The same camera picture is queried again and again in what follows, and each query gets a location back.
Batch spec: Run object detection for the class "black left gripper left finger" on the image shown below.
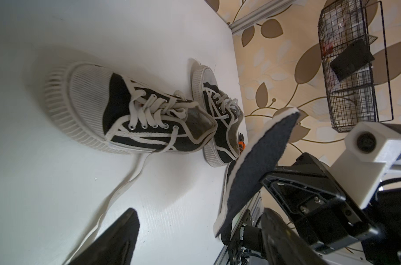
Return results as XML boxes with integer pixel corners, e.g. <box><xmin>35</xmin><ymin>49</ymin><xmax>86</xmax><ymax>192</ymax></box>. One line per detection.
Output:
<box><xmin>70</xmin><ymin>208</ymin><xmax>140</xmax><ymax>265</ymax></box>

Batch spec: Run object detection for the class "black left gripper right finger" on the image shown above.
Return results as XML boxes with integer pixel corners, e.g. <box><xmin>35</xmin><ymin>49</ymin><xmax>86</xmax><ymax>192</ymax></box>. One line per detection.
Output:
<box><xmin>261</xmin><ymin>208</ymin><xmax>326</xmax><ymax>265</ymax></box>

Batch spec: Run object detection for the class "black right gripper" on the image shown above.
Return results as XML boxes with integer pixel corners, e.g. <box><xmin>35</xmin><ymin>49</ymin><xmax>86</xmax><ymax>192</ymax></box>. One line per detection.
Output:
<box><xmin>261</xmin><ymin>153</ymin><xmax>381</xmax><ymax>255</ymax></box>

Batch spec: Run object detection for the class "black insole with white edge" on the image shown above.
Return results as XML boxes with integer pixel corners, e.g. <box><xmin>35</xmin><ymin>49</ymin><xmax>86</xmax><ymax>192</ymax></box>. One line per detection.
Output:
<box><xmin>213</xmin><ymin>108</ymin><xmax>300</xmax><ymax>237</ymax></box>

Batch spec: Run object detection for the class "black white canvas sneaker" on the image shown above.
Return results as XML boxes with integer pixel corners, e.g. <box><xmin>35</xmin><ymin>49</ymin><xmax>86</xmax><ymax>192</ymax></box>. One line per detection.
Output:
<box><xmin>45</xmin><ymin>62</ymin><xmax>218</xmax><ymax>262</ymax></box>

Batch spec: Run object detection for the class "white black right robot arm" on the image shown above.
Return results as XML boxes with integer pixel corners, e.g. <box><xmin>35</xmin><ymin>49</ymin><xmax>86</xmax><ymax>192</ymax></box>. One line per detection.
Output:
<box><xmin>261</xmin><ymin>153</ymin><xmax>401</xmax><ymax>265</ymax></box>

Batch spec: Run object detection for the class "dark object in right basket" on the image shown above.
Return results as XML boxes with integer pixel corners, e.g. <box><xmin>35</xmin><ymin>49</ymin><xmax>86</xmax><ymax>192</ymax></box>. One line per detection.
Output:
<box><xmin>330</xmin><ymin>39</ymin><xmax>375</xmax><ymax>82</ymax></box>

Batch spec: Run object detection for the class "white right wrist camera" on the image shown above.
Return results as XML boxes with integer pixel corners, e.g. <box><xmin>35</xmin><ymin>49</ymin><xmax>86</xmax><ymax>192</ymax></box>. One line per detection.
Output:
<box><xmin>330</xmin><ymin>122</ymin><xmax>401</xmax><ymax>209</ymax></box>

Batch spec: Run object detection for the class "black wire basket on right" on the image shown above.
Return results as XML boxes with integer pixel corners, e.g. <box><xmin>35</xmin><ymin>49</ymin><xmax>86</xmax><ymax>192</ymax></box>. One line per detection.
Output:
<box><xmin>318</xmin><ymin>1</ymin><xmax>384</xmax><ymax>133</ymax></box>

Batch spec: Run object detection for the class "aluminium frame rail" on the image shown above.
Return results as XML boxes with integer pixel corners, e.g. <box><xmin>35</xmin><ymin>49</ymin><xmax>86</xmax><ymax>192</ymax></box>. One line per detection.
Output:
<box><xmin>229</xmin><ymin>0</ymin><xmax>295</xmax><ymax>34</ymax></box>

